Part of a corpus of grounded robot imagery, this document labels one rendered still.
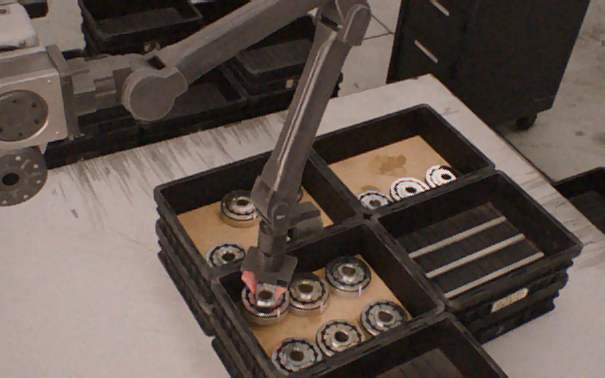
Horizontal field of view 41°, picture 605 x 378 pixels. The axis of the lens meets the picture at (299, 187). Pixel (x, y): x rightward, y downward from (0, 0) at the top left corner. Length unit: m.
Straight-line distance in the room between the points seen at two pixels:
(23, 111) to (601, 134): 3.11
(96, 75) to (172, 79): 0.11
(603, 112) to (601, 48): 0.60
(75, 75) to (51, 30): 2.98
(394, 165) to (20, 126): 1.16
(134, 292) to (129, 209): 0.28
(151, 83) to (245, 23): 0.19
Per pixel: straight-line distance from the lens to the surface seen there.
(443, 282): 1.89
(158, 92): 1.29
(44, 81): 1.23
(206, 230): 1.92
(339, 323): 1.72
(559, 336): 2.05
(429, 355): 1.75
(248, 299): 1.70
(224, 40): 1.33
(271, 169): 1.50
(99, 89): 1.27
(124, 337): 1.89
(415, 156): 2.20
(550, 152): 3.76
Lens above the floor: 2.20
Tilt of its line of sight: 42 degrees down
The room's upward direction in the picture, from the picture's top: 6 degrees clockwise
